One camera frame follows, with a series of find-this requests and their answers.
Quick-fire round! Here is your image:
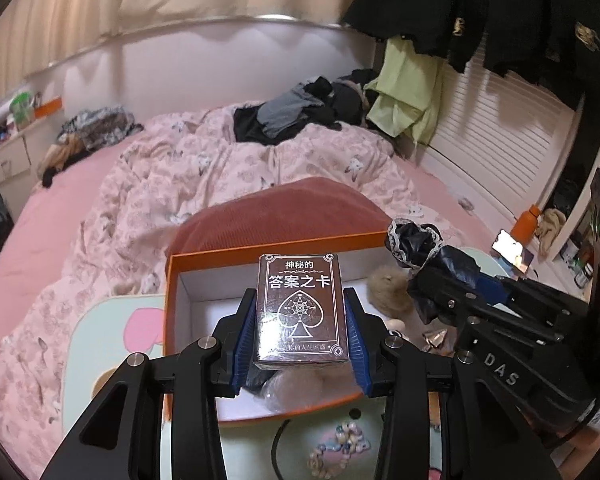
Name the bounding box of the smartphone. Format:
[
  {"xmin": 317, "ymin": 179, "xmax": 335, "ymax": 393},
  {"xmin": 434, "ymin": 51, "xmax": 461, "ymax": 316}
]
[{"xmin": 492, "ymin": 229, "xmax": 535, "ymax": 268}]

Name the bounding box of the green packet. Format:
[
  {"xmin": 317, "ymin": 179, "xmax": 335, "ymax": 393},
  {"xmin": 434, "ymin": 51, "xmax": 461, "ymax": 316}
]
[{"xmin": 10, "ymin": 92, "xmax": 35, "ymax": 128}]

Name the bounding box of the orange cardboard box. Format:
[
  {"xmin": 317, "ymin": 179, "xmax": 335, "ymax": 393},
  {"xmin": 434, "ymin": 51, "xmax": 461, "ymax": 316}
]
[{"xmin": 161, "ymin": 230, "xmax": 456, "ymax": 427}]

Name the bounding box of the beige and black garment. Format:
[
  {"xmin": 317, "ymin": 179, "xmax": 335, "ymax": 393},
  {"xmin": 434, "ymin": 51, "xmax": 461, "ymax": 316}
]
[{"xmin": 37, "ymin": 140, "xmax": 88, "ymax": 188}]

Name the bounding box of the brown fur pompom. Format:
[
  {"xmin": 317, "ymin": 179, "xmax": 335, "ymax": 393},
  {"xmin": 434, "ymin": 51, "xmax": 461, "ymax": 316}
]
[{"xmin": 366, "ymin": 266, "xmax": 415, "ymax": 317}]

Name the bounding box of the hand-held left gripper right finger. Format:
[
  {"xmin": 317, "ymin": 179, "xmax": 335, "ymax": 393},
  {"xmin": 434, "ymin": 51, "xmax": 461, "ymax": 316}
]
[{"xmin": 344, "ymin": 287, "xmax": 561, "ymax": 480}]

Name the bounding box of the red knitted cushion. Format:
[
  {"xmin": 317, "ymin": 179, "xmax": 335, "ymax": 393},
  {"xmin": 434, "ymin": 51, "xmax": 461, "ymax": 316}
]
[{"xmin": 165, "ymin": 177, "xmax": 406, "ymax": 261}]

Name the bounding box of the dark brown card box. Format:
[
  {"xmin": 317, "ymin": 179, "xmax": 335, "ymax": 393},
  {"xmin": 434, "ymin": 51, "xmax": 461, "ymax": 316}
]
[{"xmin": 252, "ymin": 252, "xmax": 352, "ymax": 372}]

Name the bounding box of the bubble wrap ball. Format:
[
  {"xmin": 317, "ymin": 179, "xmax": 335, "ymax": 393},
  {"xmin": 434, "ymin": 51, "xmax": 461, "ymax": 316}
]
[{"xmin": 260, "ymin": 371, "xmax": 331, "ymax": 413}]

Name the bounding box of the black cord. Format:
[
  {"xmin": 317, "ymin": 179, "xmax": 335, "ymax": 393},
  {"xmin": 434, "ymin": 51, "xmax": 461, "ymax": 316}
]
[{"xmin": 272, "ymin": 417, "xmax": 301, "ymax": 480}]

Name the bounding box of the white nightstand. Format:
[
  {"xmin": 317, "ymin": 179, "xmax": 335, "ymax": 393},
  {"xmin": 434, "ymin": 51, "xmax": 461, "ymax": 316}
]
[{"xmin": 0, "ymin": 135, "xmax": 33, "ymax": 191}]

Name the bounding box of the light green garment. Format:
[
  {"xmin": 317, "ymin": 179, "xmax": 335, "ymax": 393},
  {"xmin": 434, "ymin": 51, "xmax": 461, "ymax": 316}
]
[{"xmin": 365, "ymin": 35, "xmax": 446, "ymax": 146}]

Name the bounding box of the mint cartoon-print bed table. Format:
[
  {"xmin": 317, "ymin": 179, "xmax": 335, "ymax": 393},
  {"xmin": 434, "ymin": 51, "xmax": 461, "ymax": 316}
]
[{"xmin": 62, "ymin": 247, "xmax": 531, "ymax": 480}]

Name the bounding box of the grey patterned garment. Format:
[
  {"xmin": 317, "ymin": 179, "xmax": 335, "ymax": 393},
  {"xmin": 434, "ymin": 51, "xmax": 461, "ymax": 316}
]
[{"xmin": 57, "ymin": 107, "xmax": 143, "ymax": 151}]

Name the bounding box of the white louvered wardrobe door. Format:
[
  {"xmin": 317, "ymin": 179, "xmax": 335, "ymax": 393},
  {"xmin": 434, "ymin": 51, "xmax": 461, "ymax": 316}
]
[{"xmin": 430, "ymin": 50, "xmax": 586, "ymax": 221}]

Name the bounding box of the white padded headboard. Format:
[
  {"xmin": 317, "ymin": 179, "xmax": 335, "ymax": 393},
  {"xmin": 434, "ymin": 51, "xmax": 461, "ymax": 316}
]
[{"xmin": 25, "ymin": 17, "xmax": 381, "ymax": 136}]

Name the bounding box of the pastel bead bracelet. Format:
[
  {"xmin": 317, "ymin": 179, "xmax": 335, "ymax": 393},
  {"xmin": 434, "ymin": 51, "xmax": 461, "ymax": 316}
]
[{"xmin": 307, "ymin": 422, "xmax": 371, "ymax": 478}]

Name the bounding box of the black jacket with gold emblem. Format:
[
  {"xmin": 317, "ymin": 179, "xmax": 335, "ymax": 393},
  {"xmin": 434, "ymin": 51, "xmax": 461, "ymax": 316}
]
[
  {"xmin": 467, "ymin": 0, "xmax": 600, "ymax": 111},
  {"xmin": 342, "ymin": 0, "xmax": 486, "ymax": 73}
]

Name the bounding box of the silver metal trinket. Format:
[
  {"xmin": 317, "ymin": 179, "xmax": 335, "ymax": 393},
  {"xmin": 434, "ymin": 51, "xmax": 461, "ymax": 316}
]
[{"xmin": 420, "ymin": 329, "xmax": 448, "ymax": 352}]

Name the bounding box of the beige cloth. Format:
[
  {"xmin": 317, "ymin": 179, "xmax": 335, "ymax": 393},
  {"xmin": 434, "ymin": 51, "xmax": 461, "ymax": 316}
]
[{"xmin": 537, "ymin": 207, "xmax": 568, "ymax": 256}]

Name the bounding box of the cluttered shelf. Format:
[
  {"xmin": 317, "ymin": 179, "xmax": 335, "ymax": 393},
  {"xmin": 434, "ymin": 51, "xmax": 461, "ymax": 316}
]
[{"xmin": 555, "ymin": 170, "xmax": 596, "ymax": 301}]

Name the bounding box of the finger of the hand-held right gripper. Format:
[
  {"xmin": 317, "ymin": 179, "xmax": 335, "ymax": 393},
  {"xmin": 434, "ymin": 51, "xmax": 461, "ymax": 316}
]
[
  {"xmin": 409, "ymin": 266, "xmax": 563, "ymax": 346},
  {"xmin": 480, "ymin": 276, "xmax": 588, "ymax": 326}
]

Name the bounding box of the black lace-trimmed scrunchie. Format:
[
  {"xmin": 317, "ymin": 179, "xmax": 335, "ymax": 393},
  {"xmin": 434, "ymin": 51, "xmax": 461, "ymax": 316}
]
[{"xmin": 385, "ymin": 217, "xmax": 481, "ymax": 326}]

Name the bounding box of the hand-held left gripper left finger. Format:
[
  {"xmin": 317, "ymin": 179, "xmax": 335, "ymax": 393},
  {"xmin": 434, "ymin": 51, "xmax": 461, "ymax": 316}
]
[{"xmin": 40, "ymin": 287, "xmax": 257, "ymax": 480}]

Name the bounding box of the pile of dark clothes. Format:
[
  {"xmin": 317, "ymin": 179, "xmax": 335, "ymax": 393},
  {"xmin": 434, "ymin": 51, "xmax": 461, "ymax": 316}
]
[{"xmin": 232, "ymin": 70, "xmax": 381, "ymax": 143}]

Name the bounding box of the pink bed sheet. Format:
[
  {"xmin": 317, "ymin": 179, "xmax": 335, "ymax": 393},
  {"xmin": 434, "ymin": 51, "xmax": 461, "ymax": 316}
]
[{"xmin": 0, "ymin": 110, "xmax": 486, "ymax": 461}]

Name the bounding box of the orange bottle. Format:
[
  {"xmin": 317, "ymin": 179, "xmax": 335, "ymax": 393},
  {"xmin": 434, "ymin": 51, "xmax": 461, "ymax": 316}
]
[{"xmin": 511, "ymin": 204, "xmax": 540, "ymax": 243}]

